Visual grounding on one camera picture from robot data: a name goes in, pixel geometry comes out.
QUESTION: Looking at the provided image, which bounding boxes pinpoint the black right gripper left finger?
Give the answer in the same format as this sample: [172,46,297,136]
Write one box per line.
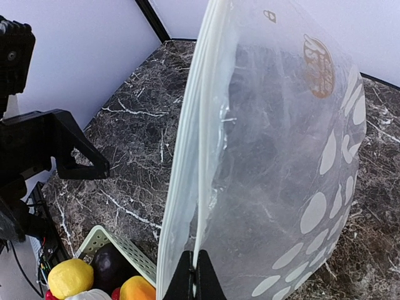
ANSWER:
[163,251,194,300]

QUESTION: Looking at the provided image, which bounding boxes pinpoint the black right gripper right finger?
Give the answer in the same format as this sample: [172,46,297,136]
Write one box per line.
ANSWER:
[195,249,227,300]

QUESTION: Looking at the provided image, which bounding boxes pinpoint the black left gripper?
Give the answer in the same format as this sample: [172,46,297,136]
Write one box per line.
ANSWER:
[1,109,110,184]

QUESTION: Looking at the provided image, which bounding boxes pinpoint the clear dotted zip top bag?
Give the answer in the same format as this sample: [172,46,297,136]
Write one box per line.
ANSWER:
[156,1,366,299]

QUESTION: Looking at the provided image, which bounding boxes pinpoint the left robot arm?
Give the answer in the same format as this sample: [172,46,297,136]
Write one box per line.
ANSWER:
[1,17,109,242]

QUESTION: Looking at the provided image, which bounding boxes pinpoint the orange yellow toy mango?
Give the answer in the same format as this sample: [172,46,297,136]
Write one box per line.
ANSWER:
[119,276,156,300]

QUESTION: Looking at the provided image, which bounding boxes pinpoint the red toy strawberry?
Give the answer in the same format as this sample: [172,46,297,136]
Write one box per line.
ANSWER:
[111,287,121,300]

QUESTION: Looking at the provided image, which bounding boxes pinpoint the dark purple toy eggplant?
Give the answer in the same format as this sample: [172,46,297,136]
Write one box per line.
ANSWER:
[91,243,139,296]

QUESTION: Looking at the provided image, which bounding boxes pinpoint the toy napa cabbage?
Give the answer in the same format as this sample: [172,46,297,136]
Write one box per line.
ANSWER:
[65,289,112,300]

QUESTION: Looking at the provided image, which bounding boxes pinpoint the pale green plastic basket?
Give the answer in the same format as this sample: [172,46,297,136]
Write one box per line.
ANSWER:
[73,225,157,287]

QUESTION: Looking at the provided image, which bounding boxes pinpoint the yellow toy lemon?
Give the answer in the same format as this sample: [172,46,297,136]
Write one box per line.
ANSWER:
[47,259,94,299]

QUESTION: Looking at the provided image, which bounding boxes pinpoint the red toy bell pepper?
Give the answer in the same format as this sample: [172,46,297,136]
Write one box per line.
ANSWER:
[44,290,59,300]

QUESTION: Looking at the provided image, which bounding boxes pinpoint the black left corner frame post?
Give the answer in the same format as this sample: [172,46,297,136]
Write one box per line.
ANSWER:
[135,0,171,43]

